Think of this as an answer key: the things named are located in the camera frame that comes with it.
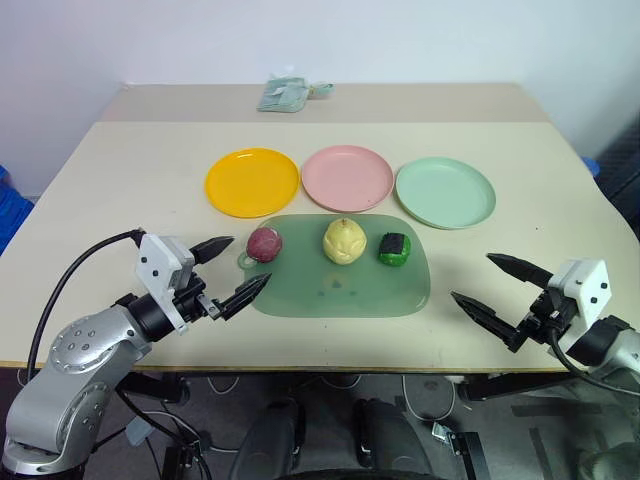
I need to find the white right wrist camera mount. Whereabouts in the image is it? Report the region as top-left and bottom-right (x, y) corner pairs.
(547, 257), (611, 326)

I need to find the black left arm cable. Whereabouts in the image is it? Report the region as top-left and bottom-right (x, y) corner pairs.
(25, 228), (147, 384)

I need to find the pink plate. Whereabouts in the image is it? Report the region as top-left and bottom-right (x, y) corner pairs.
(301, 144), (394, 213)

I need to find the translucent green cutting board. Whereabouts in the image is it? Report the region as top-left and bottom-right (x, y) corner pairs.
(237, 213), (433, 319)

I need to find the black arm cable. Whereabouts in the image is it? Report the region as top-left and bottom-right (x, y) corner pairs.
(545, 323), (640, 394)
(25, 228), (147, 384)

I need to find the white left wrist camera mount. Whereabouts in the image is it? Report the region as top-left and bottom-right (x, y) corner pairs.
(134, 233), (196, 335)

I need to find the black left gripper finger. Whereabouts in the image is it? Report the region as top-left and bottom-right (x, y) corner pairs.
(215, 273), (272, 322)
(188, 236), (236, 265)

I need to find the green plate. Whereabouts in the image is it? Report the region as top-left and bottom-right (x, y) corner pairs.
(395, 156), (498, 231)

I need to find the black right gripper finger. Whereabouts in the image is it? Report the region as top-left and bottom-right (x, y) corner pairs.
(450, 291), (531, 354)
(486, 252), (555, 289)

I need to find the dark rounded right foot shape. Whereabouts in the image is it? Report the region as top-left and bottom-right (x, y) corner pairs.
(352, 397), (435, 480)

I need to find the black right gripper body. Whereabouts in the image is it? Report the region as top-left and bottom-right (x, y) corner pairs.
(514, 292), (576, 349)

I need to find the green sushi roll toy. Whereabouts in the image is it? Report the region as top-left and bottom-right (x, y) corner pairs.
(377, 231), (413, 268)

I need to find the yellow plate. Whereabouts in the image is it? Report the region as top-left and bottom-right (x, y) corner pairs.
(204, 147), (301, 219)

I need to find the pale green folded cloth bundle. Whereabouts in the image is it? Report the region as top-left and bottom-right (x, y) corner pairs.
(256, 73), (335, 114)

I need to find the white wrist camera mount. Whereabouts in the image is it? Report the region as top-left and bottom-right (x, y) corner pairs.
(134, 233), (196, 335)
(547, 257), (611, 326)

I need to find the blue plastic crate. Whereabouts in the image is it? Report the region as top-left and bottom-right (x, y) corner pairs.
(0, 164), (35, 257)

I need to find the dark rounded left foot shape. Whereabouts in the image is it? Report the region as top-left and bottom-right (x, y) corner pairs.
(228, 399), (307, 480)

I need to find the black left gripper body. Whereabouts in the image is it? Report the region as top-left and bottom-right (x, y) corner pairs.
(172, 273), (225, 323)

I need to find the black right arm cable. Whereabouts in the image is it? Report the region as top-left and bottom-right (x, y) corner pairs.
(545, 323), (640, 394)

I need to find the white floor cable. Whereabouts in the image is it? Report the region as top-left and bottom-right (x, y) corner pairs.
(401, 373), (459, 422)

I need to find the purple round toy food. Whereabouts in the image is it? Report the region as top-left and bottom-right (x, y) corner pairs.
(246, 226), (284, 264)

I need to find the dark rounded foot shape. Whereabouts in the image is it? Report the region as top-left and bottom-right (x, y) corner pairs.
(352, 397), (435, 480)
(228, 399), (307, 480)

